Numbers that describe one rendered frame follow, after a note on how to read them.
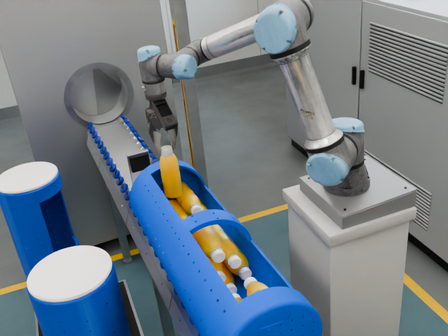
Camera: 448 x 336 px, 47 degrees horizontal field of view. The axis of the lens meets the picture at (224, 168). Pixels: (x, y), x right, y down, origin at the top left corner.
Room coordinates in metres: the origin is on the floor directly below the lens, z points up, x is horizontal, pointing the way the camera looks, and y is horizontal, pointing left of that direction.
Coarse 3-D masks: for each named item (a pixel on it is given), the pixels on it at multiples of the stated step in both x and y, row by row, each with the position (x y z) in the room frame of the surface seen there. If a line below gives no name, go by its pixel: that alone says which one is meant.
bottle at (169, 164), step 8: (160, 160) 1.61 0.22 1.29; (168, 160) 1.59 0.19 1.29; (176, 160) 1.61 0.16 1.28; (160, 168) 1.60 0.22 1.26; (168, 168) 1.58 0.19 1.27; (176, 168) 1.60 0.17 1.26; (168, 176) 1.59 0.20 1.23; (176, 176) 1.59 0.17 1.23; (168, 184) 1.59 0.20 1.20; (176, 184) 1.59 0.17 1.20; (168, 192) 1.59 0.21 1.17; (176, 192) 1.59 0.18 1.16
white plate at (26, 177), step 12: (12, 168) 2.18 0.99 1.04; (24, 168) 2.17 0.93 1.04; (36, 168) 2.15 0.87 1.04; (48, 168) 2.14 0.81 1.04; (0, 180) 2.07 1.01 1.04; (12, 180) 2.06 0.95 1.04; (24, 180) 2.05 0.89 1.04; (36, 180) 2.04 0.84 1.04; (48, 180) 2.02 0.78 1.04; (12, 192) 1.95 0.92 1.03; (24, 192) 1.95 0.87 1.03
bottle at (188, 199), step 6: (186, 186) 1.69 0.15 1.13; (186, 192) 1.64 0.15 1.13; (192, 192) 1.64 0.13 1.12; (180, 198) 1.62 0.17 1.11; (186, 198) 1.60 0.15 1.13; (192, 198) 1.59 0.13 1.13; (198, 198) 1.61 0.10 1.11; (180, 204) 1.62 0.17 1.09; (186, 204) 1.58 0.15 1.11; (192, 204) 1.57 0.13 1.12; (198, 204) 1.57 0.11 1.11; (186, 210) 1.58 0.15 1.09
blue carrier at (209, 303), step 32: (160, 192) 1.51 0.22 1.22; (160, 224) 1.37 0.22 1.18; (192, 224) 1.28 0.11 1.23; (224, 224) 1.52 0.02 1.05; (160, 256) 1.31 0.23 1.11; (192, 256) 1.16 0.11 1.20; (256, 256) 1.29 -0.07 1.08; (192, 288) 1.07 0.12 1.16; (224, 288) 1.00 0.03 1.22; (288, 288) 0.98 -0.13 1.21; (192, 320) 1.05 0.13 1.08; (224, 320) 0.92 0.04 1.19; (256, 320) 0.89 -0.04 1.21; (288, 320) 0.92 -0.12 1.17; (320, 320) 0.95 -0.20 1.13
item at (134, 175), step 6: (144, 150) 2.13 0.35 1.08; (132, 156) 2.09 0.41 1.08; (138, 156) 2.09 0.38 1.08; (144, 156) 2.10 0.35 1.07; (132, 162) 2.07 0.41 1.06; (138, 162) 2.08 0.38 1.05; (144, 162) 2.09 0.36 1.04; (150, 162) 2.12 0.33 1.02; (132, 168) 2.07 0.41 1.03; (138, 168) 2.08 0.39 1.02; (144, 168) 2.09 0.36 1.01; (132, 174) 2.09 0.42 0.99; (138, 174) 2.10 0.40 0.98; (132, 180) 2.09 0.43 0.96
